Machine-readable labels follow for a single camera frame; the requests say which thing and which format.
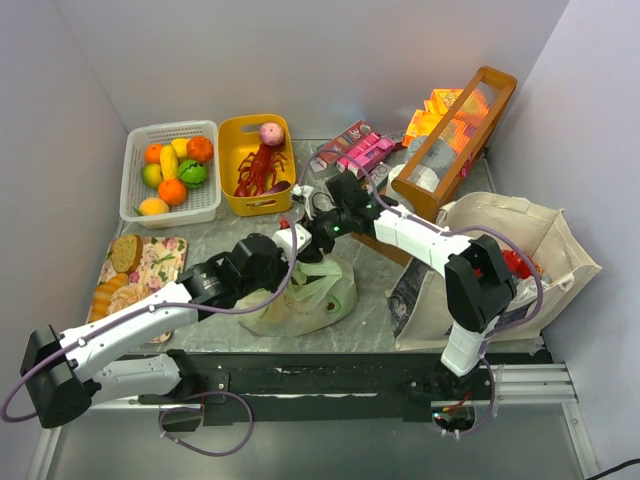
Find light green plastic bag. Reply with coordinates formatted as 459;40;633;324
235;255;357;337

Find wooden snack tray box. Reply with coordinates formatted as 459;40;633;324
352;66;518;266

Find large red snack bag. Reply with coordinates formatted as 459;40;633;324
501;250;532;280

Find beige canvas tote bag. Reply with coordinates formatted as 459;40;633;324
387;192;602;350

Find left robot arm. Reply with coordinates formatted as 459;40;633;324
20;227;323;428

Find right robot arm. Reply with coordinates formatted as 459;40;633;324
292;172;516;377

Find dark red box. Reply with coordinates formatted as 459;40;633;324
310;120;375;172

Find white black box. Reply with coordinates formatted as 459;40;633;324
370;163;404;192

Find red toy lobster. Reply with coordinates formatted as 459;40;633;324
232;143;294;198

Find pink box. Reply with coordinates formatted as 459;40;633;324
337;133;395;178

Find pink toy onion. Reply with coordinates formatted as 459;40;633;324
259;122;285;147

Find yellow plastic bin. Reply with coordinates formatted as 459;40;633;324
218;114;297;217

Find white plastic fruit basket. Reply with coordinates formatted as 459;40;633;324
119;120;221;229

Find orange toy pumpkin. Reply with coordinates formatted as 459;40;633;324
186;136;214;164

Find toy orange fruit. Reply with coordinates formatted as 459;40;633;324
157;178;187;206

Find yellow toy corn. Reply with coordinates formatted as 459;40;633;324
159;145;179;180

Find yellow toy mango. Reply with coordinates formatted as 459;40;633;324
137;197;170;216

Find orange cracker boxes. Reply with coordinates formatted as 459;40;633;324
402;86;495;179

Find toy bread slice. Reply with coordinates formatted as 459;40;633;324
111;234;143;274

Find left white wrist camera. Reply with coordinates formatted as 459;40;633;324
271;224;312;263

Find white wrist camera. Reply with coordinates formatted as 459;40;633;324
271;224;312;263
291;184;315;205

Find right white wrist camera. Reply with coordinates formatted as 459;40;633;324
291;184;315;205

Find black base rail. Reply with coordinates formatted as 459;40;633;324
131;350;577;426

